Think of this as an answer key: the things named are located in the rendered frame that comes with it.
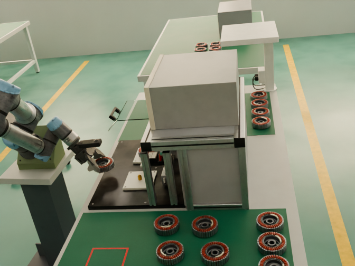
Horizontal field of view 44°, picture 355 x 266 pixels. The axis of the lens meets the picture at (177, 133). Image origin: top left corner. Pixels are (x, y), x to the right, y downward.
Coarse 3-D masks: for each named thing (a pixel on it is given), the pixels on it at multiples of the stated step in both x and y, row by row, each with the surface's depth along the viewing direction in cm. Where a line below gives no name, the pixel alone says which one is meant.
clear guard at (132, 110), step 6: (126, 102) 241; (132, 102) 240; (138, 102) 239; (144, 102) 238; (120, 108) 245; (126, 108) 235; (132, 108) 234; (138, 108) 233; (144, 108) 232; (120, 114) 229; (126, 114) 228; (132, 114) 227; (138, 114) 226; (144, 114) 225; (114, 120) 231; (120, 120) 223
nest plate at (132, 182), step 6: (132, 174) 229; (138, 174) 229; (156, 174) 228; (126, 180) 225; (132, 180) 224; (138, 180) 224; (144, 180) 223; (126, 186) 220; (132, 186) 220; (138, 186) 219; (144, 186) 218
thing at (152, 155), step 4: (152, 152) 219; (156, 152) 219; (152, 156) 216; (156, 156) 215; (152, 160) 214; (156, 160) 215; (152, 164) 215; (156, 164) 215; (160, 164) 214; (172, 164) 214
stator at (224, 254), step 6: (204, 246) 175; (210, 246) 175; (216, 246) 176; (222, 246) 174; (204, 252) 172; (216, 252) 174; (222, 252) 171; (228, 252) 171; (204, 258) 170; (210, 258) 169; (216, 258) 169; (222, 258) 169; (228, 258) 171; (210, 264) 169; (216, 264) 170; (222, 264) 169
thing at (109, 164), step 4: (96, 160) 232; (100, 160) 233; (104, 160) 234; (108, 160) 232; (112, 160) 230; (100, 164) 230; (104, 164) 230; (108, 164) 228; (112, 164) 229; (100, 168) 226; (104, 168) 226; (108, 168) 228; (112, 168) 229; (104, 172) 227
